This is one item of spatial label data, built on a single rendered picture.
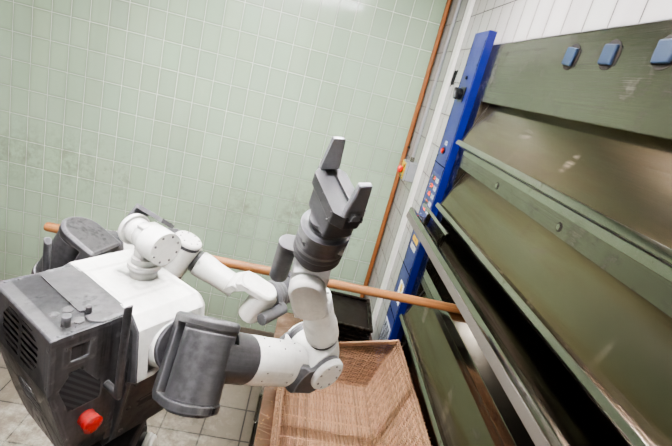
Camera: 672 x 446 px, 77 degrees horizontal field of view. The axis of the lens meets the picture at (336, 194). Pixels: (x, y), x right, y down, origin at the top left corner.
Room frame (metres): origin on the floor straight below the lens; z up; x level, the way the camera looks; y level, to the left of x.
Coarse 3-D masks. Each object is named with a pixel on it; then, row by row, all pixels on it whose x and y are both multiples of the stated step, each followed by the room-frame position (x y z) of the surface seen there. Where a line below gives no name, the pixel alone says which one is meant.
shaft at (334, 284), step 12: (48, 228) 1.18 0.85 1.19; (228, 264) 1.24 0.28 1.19; (240, 264) 1.25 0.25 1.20; (252, 264) 1.26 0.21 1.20; (336, 288) 1.28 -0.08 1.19; (348, 288) 1.28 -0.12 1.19; (360, 288) 1.29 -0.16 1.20; (372, 288) 1.30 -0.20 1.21; (396, 300) 1.30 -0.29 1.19; (408, 300) 1.30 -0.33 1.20; (420, 300) 1.31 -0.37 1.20; (432, 300) 1.32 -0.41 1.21; (456, 312) 1.32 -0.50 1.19
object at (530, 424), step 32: (416, 224) 1.48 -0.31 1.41; (448, 256) 1.26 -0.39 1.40; (448, 288) 1.04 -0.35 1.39; (480, 288) 1.09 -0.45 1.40; (512, 320) 0.95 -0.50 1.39; (512, 352) 0.79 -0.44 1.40; (544, 352) 0.85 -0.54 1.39; (512, 384) 0.67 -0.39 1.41; (544, 384) 0.71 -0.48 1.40; (576, 384) 0.76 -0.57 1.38; (576, 416) 0.64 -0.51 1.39
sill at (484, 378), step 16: (432, 272) 1.63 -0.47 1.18; (432, 288) 1.52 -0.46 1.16; (448, 320) 1.30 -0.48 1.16; (464, 320) 1.29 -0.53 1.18; (464, 336) 1.19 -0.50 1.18; (464, 352) 1.13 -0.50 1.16; (480, 352) 1.12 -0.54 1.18; (480, 368) 1.04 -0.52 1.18; (480, 384) 0.99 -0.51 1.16; (496, 384) 0.99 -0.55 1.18; (496, 400) 0.92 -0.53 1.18; (496, 416) 0.88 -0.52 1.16; (512, 416) 0.88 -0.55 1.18; (512, 432) 0.82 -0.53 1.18
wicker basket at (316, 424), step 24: (360, 360) 1.58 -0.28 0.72; (384, 360) 1.59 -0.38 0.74; (336, 384) 1.56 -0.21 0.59; (360, 384) 1.58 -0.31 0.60; (384, 384) 1.48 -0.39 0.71; (408, 384) 1.35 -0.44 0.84; (288, 408) 1.36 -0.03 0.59; (312, 408) 1.39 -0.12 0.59; (336, 408) 1.42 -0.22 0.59; (360, 408) 1.45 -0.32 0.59; (384, 408) 1.38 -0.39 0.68; (408, 408) 1.26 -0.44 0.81; (288, 432) 1.25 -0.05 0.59; (312, 432) 1.27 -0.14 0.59; (336, 432) 1.30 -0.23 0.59; (384, 432) 1.29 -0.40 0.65; (408, 432) 1.19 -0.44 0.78
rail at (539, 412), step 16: (432, 240) 1.29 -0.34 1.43; (448, 272) 1.08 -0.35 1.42; (464, 288) 0.98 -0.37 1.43; (480, 320) 0.84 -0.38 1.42; (496, 336) 0.79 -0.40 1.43; (496, 352) 0.75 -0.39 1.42; (512, 368) 0.69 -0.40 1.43; (528, 384) 0.65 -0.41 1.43; (528, 400) 0.61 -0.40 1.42; (544, 416) 0.57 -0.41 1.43; (544, 432) 0.56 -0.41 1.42; (560, 432) 0.55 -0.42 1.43
